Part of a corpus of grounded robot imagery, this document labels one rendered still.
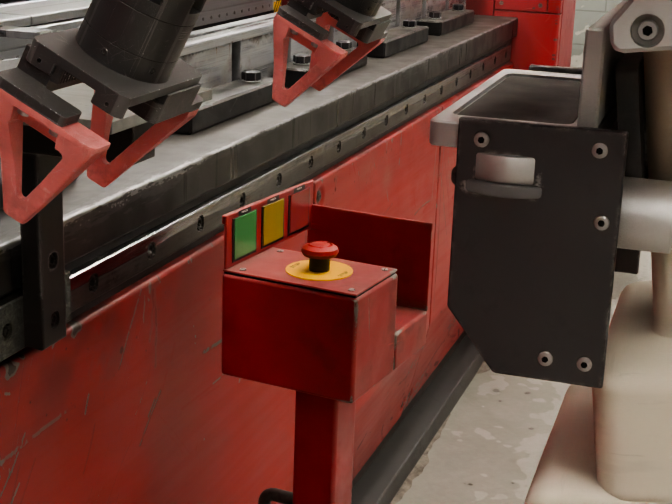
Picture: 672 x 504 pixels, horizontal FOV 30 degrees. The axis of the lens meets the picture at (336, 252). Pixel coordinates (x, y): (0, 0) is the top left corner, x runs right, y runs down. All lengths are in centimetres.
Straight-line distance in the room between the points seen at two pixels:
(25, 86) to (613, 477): 44
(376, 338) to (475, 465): 141
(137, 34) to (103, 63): 3
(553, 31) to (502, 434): 98
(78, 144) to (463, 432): 225
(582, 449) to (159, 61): 41
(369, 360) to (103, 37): 69
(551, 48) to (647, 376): 235
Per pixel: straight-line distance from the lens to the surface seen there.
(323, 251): 131
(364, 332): 130
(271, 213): 140
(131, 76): 71
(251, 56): 185
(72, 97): 106
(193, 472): 153
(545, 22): 312
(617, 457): 83
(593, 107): 77
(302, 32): 107
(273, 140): 162
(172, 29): 70
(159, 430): 142
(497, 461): 274
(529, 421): 295
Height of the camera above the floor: 118
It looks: 16 degrees down
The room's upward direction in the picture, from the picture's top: 2 degrees clockwise
